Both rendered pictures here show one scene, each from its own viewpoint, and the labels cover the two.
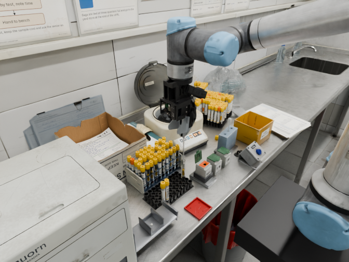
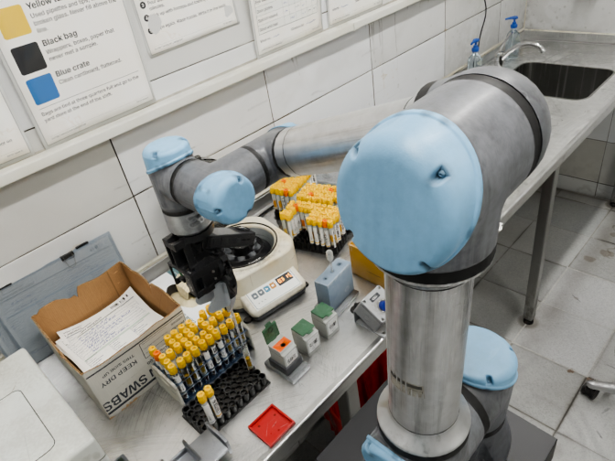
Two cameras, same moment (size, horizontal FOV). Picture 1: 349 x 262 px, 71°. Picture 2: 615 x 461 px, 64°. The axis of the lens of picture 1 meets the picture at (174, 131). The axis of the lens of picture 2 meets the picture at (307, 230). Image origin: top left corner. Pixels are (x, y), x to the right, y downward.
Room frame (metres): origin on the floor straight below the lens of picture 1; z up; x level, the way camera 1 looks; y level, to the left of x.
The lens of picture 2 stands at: (-0.01, -0.27, 1.74)
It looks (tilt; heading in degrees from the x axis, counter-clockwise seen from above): 35 degrees down; 5
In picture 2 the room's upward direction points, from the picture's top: 10 degrees counter-clockwise
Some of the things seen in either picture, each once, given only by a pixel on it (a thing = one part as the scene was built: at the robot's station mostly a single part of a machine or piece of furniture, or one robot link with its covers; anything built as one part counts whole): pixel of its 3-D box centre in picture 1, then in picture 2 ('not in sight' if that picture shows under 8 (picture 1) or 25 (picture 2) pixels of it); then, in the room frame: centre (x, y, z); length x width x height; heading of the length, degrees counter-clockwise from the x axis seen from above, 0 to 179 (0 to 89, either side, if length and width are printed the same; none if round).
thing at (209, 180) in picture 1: (202, 175); (285, 361); (0.71, -0.11, 0.89); 0.09 x 0.05 x 0.04; 48
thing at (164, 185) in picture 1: (168, 181); (221, 382); (0.64, 0.02, 0.93); 0.17 x 0.09 x 0.11; 136
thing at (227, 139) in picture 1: (227, 140); (335, 286); (0.90, -0.23, 0.92); 0.10 x 0.07 x 0.10; 142
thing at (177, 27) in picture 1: (182, 40); (175, 175); (0.68, -0.02, 1.40); 0.09 x 0.08 x 0.11; 46
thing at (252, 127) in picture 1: (252, 129); (384, 254); (1.00, -0.37, 0.93); 0.13 x 0.13 x 0.10; 43
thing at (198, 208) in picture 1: (198, 208); (271, 424); (0.57, -0.08, 0.88); 0.07 x 0.07 x 0.01; 46
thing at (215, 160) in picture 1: (213, 164); (306, 337); (0.76, -0.16, 0.91); 0.05 x 0.04 x 0.07; 46
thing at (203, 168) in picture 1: (203, 170); (284, 353); (0.71, -0.11, 0.92); 0.05 x 0.04 x 0.06; 48
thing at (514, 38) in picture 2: (297, 43); (512, 37); (2.53, -1.22, 0.97); 0.08 x 0.07 x 0.20; 82
